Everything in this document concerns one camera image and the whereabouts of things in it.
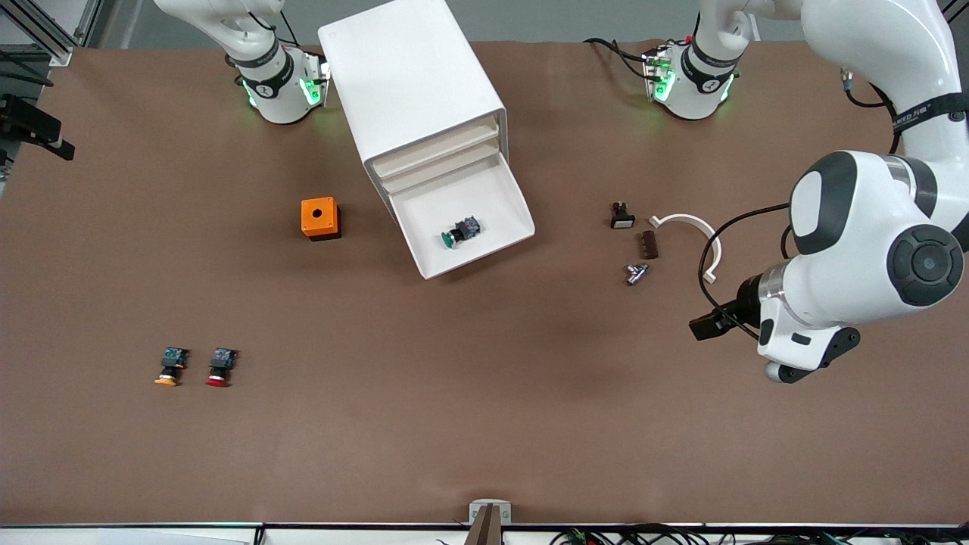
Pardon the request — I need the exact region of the yellow push button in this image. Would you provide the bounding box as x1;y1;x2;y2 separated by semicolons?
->
154;347;190;388

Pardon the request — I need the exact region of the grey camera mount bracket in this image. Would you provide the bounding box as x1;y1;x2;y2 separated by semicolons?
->
463;499;513;545

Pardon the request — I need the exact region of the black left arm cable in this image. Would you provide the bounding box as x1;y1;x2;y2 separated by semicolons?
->
704;67;905;339

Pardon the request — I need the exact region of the red push button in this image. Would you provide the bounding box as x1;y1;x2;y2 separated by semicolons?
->
205;347;238;388

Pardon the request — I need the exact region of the black base cable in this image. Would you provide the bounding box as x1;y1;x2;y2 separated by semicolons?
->
583;38;652;80

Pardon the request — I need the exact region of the white curved plastic bracket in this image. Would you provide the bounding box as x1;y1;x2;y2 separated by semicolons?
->
649;213;723;285

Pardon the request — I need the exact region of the aluminium frame profile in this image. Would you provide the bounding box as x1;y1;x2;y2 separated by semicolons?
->
0;0;103;69

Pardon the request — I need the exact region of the orange button box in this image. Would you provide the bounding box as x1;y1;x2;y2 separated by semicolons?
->
301;197;342;241

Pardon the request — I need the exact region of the green push button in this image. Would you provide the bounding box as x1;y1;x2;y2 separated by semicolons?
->
441;216;483;249

